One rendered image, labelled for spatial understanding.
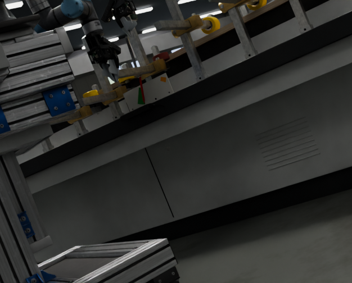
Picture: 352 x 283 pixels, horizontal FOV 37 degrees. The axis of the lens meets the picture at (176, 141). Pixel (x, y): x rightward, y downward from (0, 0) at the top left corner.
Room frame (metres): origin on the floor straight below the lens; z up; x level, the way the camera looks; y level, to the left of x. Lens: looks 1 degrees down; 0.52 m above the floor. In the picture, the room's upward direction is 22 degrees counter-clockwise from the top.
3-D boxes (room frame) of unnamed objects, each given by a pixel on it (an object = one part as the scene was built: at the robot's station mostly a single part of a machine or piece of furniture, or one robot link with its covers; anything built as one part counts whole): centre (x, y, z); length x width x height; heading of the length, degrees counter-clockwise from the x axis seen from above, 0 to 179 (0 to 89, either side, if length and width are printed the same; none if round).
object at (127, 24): (2.37, 0.00, 1.05); 0.06 x 0.03 x 0.09; 59
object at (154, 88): (2.47, 0.04, 0.75); 0.26 x 0.01 x 0.10; 59
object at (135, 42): (2.48, 0.00, 0.91); 0.04 x 0.04 x 0.48; 59
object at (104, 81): (2.61, 0.21, 0.90); 0.04 x 0.04 x 0.48; 59
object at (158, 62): (2.47, -0.02, 0.84); 0.14 x 0.06 x 0.05; 59
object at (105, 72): (2.17, 0.15, 0.86); 0.06 x 0.03 x 0.09; 149
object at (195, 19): (2.34, -0.24, 0.94); 0.14 x 0.06 x 0.05; 59
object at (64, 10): (2.07, 0.18, 1.12); 0.11 x 0.11 x 0.08; 75
